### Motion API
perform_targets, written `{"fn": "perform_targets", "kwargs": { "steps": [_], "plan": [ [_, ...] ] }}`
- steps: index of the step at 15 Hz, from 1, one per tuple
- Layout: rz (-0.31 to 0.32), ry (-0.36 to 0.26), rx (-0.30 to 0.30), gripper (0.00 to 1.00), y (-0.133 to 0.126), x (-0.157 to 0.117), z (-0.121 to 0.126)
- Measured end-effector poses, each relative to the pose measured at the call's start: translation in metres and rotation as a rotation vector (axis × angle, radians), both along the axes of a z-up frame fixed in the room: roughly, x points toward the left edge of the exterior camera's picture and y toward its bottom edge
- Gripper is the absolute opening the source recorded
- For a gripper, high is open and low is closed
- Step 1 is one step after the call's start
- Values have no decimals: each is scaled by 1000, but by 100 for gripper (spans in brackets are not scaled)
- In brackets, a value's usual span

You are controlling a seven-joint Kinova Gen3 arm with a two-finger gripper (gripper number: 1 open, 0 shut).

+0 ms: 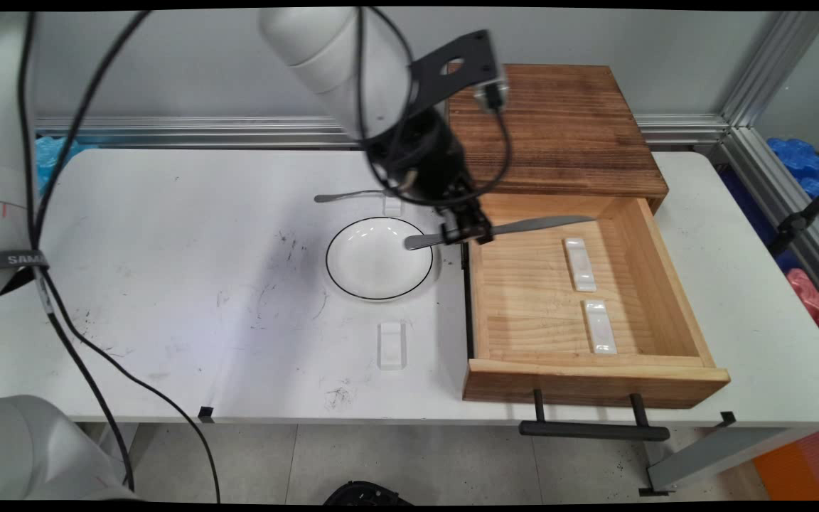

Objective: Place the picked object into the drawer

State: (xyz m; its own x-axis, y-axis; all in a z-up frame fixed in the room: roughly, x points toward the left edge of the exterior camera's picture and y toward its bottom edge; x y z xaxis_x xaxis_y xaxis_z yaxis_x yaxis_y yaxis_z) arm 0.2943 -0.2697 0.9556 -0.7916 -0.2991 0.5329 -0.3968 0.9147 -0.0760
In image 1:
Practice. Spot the blue plastic bags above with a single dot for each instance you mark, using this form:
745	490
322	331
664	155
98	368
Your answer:
54	160
797	156

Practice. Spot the orange box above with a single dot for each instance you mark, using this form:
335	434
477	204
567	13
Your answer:
807	462

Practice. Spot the grey table leg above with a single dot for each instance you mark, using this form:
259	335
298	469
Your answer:
722	455

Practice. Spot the silver metal knife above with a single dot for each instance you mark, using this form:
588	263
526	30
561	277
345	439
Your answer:
544	225

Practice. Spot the angled aluminium frame post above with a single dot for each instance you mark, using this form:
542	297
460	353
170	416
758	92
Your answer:
772	64

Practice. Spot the black drawer slide rail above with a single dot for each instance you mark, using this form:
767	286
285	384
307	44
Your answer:
465	299

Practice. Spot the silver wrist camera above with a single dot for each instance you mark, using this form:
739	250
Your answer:
488	87

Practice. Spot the dark wooden cabinet top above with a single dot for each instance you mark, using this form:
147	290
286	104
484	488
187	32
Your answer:
559	128

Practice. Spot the red plastic bag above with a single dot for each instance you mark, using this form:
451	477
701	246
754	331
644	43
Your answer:
807	291

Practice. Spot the white ceramic cutlery rest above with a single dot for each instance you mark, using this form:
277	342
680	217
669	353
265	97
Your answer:
580	267
392	348
393	208
600	331

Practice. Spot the black stand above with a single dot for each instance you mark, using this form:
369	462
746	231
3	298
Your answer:
793	224

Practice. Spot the silver metal fork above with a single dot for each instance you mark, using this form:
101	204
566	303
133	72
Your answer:
338	196

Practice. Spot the light wooden drawer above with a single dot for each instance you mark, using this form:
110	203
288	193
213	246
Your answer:
523	384

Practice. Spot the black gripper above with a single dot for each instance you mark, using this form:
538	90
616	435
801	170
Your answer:
424	160

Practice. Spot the black round floor object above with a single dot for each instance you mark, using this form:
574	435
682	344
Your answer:
367	494

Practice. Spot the white plate with black rim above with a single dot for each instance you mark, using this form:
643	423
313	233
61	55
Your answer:
374	263

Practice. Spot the horizontal aluminium frame rail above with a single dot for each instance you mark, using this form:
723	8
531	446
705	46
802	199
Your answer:
680	128

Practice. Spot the black tape marker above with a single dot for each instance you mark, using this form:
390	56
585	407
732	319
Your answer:
206	414

